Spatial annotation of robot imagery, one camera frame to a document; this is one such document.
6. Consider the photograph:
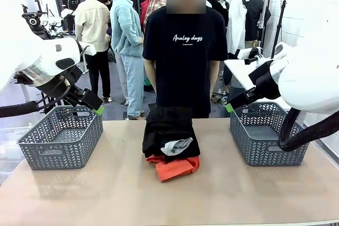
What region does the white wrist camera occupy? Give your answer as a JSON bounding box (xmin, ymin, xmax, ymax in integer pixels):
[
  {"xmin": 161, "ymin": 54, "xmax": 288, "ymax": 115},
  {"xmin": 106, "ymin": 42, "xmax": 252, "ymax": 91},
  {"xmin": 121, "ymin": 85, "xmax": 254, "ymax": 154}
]
[
  {"xmin": 237, "ymin": 47, "xmax": 263, "ymax": 65},
  {"xmin": 77, "ymin": 41, "xmax": 97, "ymax": 56}
]

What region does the person's right forearm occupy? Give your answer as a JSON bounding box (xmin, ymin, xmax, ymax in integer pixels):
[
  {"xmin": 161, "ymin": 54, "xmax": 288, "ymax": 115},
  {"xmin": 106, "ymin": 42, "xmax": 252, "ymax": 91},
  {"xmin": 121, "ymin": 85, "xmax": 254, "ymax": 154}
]
[{"xmin": 144, "ymin": 58, "xmax": 157, "ymax": 92}]

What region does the black camera tripod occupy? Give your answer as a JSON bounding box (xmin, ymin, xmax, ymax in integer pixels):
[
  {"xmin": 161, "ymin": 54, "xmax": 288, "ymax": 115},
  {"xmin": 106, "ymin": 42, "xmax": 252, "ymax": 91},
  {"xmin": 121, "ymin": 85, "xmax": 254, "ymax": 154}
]
[{"xmin": 21, "ymin": 0, "xmax": 51, "ymax": 40}]

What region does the black light stand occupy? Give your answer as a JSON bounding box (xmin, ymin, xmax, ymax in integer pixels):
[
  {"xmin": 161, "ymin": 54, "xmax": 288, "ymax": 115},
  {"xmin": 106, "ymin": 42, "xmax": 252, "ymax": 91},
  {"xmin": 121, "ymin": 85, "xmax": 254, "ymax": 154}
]
[{"xmin": 269, "ymin": 0, "xmax": 288, "ymax": 60}]

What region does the orange garment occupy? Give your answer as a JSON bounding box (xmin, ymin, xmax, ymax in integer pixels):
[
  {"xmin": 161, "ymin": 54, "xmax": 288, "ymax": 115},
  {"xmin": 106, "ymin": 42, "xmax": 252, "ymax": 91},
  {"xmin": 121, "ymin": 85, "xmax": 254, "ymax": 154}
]
[{"xmin": 146, "ymin": 154, "xmax": 200, "ymax": 182}]

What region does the mannequin in cream jacket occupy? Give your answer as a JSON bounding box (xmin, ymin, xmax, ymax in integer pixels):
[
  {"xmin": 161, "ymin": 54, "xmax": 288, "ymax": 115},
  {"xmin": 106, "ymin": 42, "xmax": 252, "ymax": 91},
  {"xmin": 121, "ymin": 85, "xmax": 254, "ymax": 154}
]
[{"xmin": 74, "ymin": 0, "xmax": 111, "ymax": 102}]

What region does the mannequin in blue fleece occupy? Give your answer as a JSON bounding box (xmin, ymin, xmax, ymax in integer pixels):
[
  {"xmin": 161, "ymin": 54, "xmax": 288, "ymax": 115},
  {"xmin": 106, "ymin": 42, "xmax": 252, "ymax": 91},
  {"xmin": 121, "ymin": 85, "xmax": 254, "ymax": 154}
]
[{"xmin": 109, "ymin": 0, "xmax": 146, "ymax": 120}]

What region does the person in black t-shirt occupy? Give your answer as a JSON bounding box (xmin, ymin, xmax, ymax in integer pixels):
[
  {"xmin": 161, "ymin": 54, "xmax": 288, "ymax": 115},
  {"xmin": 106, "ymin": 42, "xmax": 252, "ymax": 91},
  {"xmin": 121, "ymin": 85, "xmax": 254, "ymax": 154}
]
[{"xmin": 142, "ymin": 0, "xmax": 229, "ymax": 119}]

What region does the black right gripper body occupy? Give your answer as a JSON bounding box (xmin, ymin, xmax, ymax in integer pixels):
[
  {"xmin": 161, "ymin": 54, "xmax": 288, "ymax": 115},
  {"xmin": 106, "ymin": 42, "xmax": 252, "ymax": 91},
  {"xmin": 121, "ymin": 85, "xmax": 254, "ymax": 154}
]
[{"xmin": 229, "ymin": 88, "xmax": 259, "ymax": 109}]

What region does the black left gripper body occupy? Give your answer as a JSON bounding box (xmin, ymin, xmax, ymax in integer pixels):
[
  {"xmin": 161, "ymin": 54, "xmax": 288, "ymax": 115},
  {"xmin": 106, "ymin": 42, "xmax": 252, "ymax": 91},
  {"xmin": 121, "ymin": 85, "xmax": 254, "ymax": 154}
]
[{"xmin": 66, "ymin": 88, "xmax": 103, "ymax": 110}]

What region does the person's left forearm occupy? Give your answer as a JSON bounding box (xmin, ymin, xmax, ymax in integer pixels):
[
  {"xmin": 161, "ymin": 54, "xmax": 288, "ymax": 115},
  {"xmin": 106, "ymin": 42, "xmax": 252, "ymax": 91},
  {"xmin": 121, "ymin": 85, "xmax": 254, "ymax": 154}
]
[{"xmin": 210, "ymin": 60, "xmax": 220, "ymax": 97}]

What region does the grey t-shirt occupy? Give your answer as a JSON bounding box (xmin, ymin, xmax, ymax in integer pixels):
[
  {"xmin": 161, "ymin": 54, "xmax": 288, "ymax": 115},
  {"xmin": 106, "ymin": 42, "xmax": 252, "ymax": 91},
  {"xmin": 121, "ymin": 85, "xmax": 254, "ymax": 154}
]
[{"xmin": 160, "ymin": 137, "xmax": 194, "ymax": 157}]

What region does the mannequin in plaid hoodie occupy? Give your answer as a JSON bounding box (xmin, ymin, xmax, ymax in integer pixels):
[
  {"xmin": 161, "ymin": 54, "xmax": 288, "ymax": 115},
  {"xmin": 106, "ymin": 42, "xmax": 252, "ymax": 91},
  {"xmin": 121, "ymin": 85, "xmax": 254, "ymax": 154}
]
[{"xmin": 140, "ymin": 0, "xmax": 168, "ymax": 34}]

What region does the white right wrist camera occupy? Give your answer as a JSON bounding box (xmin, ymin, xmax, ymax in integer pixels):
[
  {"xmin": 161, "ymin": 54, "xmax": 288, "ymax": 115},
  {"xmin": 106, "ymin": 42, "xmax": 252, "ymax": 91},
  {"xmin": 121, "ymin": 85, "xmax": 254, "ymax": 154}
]
[{"xmin": 237, "ymin": 47, "xmax": 263, "ymax": 65}]

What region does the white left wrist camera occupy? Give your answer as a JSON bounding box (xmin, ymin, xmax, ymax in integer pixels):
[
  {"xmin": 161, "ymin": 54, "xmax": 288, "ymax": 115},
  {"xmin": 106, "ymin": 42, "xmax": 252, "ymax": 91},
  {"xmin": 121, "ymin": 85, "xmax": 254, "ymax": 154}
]
[{"xmin": 77, "ymin": 41, "xmax": 97, "ymax": 56}]

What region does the large white table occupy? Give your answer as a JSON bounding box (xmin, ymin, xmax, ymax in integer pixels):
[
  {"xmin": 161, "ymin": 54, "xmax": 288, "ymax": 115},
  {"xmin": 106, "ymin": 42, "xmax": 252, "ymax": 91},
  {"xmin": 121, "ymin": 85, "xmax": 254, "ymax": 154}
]
[{"xmin": 224, "ymin": 58, "xmax": 292, "ymax": 110}]

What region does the mannequin in white shirt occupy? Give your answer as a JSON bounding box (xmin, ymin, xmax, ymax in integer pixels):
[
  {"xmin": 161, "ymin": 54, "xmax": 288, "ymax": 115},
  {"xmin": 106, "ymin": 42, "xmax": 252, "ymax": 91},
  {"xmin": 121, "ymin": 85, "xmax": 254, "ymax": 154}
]
[{"xmin": 227, "ymin": 0, "xmax": 249, "ymax": 55}]

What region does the mannequin in dark jacket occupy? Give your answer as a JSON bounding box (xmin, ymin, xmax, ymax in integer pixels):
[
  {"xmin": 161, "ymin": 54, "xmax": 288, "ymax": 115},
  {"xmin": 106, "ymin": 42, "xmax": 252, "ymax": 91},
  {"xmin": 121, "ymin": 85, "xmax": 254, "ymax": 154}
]
[{"xmin": 206, "ymin": 0, "xmax": 230, "ymax": 28}]

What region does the mannequin in black shirt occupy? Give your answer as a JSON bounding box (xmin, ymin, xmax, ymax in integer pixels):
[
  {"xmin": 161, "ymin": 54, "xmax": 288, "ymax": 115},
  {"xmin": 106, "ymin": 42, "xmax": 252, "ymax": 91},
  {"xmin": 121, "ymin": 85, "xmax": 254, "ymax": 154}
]
[{"xmin": 242, "ymin": 0, "xmax": 272, "ymax": 49}]

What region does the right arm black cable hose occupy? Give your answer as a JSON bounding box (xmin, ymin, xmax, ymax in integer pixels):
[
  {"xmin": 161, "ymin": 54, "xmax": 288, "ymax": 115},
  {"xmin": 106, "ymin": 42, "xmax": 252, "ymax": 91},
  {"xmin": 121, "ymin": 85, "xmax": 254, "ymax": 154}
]
[{"xmin": 278, "ymin": 107, "xmax": 339, "ymax": 152}]

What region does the grey plastic woven-pattern basket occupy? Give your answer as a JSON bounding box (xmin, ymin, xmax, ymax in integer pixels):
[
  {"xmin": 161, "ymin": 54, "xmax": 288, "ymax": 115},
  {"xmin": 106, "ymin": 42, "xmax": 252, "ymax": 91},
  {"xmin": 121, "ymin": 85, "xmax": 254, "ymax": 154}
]
[
  {"xmin": 229, "ymin": 101, "xmax": 310, "ymax": 167},
  {"xmin": 17, "ymin": 105, "xmax": 104, "ymax": 170}
]

